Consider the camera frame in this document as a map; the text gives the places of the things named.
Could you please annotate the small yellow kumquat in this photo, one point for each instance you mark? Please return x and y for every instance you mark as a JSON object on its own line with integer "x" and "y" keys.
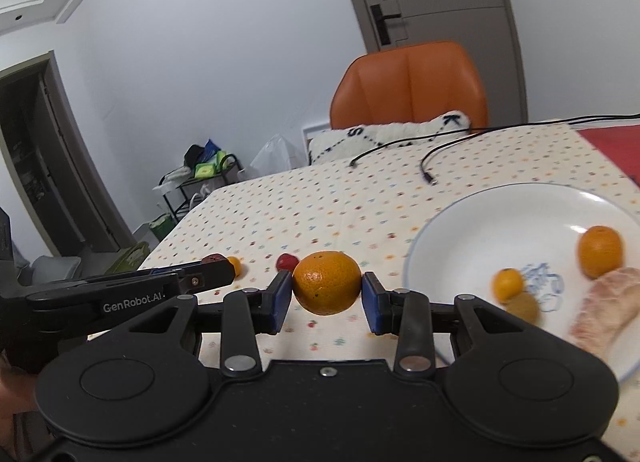
{"x": 237, "y": 266}

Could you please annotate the green paper bag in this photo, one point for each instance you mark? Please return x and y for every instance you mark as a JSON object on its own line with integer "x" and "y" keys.
{"x": 161, "y": 226}

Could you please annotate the peeled pomelo segment on plate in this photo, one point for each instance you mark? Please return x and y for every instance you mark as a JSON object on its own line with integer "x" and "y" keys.
{"x": 611, "y": 303}

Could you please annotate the person's left hand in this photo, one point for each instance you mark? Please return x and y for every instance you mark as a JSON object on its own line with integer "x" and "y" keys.
{"x": 17, "y": 391}

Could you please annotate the floral tablecloth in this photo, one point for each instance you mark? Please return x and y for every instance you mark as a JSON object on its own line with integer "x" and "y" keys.
{"x": 373, "y": 212}

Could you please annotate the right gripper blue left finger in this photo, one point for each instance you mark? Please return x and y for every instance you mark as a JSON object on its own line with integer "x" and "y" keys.
{"x": 240, "y": 317}

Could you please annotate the red orange table mat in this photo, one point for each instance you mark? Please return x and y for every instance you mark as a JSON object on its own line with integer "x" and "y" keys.
{"x": 620, "y": 144}

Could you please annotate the large orange tangerine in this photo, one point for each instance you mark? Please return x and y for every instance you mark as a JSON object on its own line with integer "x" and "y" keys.
{"x": 600, "y": 250}

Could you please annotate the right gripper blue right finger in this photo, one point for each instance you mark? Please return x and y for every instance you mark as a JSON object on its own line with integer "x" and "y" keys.
{"x": 412, "y": 318}

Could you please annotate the white plate blue rim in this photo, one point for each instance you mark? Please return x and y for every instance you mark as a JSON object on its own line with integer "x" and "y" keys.
{"x": 533, "y": 228}

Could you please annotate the white plastic bag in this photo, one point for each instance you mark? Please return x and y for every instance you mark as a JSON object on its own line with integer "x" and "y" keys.
{"x": 276, "y": 156}

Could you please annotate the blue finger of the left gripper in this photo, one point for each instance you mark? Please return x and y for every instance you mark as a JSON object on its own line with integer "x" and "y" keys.
{"x": 172, "y": 269}

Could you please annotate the black door handle lock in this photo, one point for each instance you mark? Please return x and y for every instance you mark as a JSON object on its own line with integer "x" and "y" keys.
{"x": 380, "y": 22}

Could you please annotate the black metal shelf rack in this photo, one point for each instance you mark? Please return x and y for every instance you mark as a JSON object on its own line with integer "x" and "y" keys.
{"x": 182, "y": 189}

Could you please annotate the small kumquat on plate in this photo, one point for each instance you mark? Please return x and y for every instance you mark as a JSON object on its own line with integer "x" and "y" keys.
{"x": 507, "y": 284}

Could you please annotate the orange leather chair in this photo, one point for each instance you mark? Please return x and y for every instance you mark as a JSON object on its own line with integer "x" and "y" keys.
{"x": 413, "y": 84}

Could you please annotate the small green-brown fruit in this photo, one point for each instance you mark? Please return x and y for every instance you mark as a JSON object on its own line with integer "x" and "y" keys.
{"x": 525, "y": 307}

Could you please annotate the white fluffy cushion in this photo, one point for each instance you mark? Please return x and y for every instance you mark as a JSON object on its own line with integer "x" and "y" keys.
{"x": 334, "y": 144}

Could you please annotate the grey sofa cushion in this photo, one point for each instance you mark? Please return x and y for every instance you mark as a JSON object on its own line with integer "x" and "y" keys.
{"x": 46, "y": 269}

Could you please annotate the dark red jujube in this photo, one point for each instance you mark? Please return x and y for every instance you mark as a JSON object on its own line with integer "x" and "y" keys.
{"x": 214, "y": 258}

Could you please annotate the grey door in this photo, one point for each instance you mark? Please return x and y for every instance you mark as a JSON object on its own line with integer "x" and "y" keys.
{"x": 485, "y": 29}

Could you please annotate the white framed board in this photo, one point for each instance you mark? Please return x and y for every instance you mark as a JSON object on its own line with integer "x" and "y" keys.
{"x": 309, "y": 132}

